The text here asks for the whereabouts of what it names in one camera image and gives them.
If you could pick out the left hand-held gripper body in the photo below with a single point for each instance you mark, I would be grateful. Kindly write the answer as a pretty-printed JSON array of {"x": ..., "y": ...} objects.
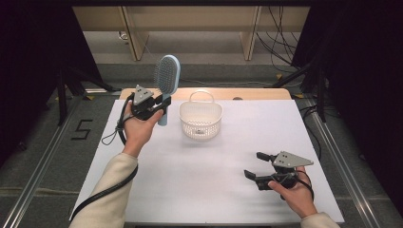
[{"x": 142, "y": 95}]

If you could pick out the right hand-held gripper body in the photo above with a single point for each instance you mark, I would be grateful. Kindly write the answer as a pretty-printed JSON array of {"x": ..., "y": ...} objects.
[{"x": 286, "y": 161}]

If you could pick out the light blue hairbrush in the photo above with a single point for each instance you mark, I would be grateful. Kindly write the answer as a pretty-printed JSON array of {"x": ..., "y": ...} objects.
[{"x": 168, "y": 72}]

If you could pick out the white plastic basket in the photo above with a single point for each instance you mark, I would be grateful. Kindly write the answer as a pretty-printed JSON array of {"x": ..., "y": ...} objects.
[{"x": 201, "y": 115}]

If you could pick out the person's left hand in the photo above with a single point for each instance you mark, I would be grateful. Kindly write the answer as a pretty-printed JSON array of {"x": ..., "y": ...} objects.
[{"x": 138, "y": 129}]

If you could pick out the person's right hand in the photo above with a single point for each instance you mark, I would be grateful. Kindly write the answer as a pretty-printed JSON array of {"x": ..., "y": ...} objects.
[{"x": 297, "y": 198}]

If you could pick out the white table sheet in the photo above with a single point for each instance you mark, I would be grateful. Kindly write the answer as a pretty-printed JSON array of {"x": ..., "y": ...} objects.
[{"x": 206, "y": 177}]

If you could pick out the black metal stand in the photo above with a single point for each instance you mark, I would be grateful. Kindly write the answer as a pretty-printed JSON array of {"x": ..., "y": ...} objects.
[
  {"x": 320, "y": 95},
  {"x": 63, "y": 95}
]

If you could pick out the beige wooden desk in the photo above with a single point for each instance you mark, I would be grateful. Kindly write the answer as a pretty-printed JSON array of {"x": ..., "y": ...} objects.
[{"x": 190, "y": 17}]

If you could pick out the black curtain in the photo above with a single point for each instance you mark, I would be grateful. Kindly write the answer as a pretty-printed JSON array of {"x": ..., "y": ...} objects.
[
  {"x": 31, "y": 63},
  {"x": 364, "y": 79}
]

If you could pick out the metal floor rail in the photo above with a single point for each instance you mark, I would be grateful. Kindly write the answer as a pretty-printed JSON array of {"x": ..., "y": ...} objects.
[
  {"x": 351, "y": 177},
  {"x": 34, "y": 183}
]

